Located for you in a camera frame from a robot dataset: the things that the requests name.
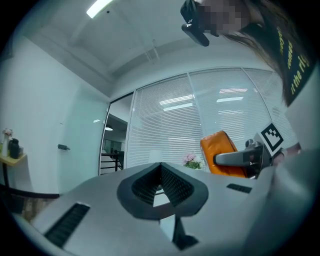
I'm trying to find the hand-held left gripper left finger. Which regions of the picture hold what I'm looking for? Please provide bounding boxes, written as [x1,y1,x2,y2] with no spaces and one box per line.
[32,162,186,256]

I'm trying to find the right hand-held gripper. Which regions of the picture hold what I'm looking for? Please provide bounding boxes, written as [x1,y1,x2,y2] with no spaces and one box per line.
[214,121,285,179]

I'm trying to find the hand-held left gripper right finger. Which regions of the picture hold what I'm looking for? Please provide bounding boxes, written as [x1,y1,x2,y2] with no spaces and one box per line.
[160,162,268,256]

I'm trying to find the orange packet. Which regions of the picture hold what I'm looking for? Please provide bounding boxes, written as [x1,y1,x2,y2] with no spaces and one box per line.
[199,130,248,179]

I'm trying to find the person's right forearm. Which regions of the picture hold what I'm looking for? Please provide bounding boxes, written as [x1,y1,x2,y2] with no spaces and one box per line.
[272,142,303,167]

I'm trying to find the pink flower bouquet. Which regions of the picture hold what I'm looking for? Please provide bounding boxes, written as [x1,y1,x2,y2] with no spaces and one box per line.
[181,151,205,170]

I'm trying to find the black stair railing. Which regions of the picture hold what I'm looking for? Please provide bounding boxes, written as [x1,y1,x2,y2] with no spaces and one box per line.
[99,148,125,175]

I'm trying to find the white window blinds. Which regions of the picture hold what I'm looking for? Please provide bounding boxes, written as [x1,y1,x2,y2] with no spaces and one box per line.
[127,67,298,171]

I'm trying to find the frosted glass door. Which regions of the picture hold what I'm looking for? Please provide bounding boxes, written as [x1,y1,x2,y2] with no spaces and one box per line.
[62,84,111,193]

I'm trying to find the small yellow side table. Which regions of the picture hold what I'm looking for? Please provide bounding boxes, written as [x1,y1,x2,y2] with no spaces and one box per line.
[0,152,28,193]

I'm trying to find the person's dark printed shirt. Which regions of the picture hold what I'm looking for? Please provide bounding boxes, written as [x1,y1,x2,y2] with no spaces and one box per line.
[239,22,318,107]

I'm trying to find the black thermos jug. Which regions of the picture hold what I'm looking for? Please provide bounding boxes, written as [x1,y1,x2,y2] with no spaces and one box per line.
[8,138,20,160]

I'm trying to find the tall white vase pale flowers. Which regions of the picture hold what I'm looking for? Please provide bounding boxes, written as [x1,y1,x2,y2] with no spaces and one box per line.
[1,128,14,158]

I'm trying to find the white ceiling sprinkler pipe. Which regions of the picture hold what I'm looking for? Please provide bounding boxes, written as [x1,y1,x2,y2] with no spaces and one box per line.
[144,38,161,66]

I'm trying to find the person's head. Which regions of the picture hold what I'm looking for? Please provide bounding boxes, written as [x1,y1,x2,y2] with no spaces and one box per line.
[197,0,263,38]

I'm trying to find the long ceiling light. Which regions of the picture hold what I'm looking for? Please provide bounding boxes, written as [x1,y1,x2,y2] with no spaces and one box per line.
[86,0,113,19]

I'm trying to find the black head-mounted camera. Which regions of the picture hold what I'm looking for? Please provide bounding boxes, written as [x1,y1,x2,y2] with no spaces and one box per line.
[180,0,210,48]

